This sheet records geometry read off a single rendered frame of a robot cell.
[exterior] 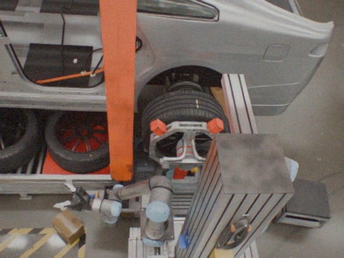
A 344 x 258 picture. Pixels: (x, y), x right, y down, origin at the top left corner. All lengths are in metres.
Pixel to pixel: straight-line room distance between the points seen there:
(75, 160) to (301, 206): 1.97
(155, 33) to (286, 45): 0.91
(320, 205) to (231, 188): 2.25
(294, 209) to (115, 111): 1.85
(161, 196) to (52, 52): 2.07
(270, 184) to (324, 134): 3.15
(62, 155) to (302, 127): 2.67
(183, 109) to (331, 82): 2.90
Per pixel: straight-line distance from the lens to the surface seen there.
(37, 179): 3.16
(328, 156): 4.22
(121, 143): 2.43
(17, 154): 3.20
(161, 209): 1.77
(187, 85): 2.90
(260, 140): 1.36
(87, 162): 3.05
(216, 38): 2.47
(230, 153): 1.29
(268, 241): 3.48
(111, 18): 1.69
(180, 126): 2.50
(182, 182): 3.25
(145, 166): 3.09
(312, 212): 3.36
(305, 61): 2.81
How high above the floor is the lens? 3.07
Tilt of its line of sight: 53 degrees down
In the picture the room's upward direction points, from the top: 10 degrees clockwise
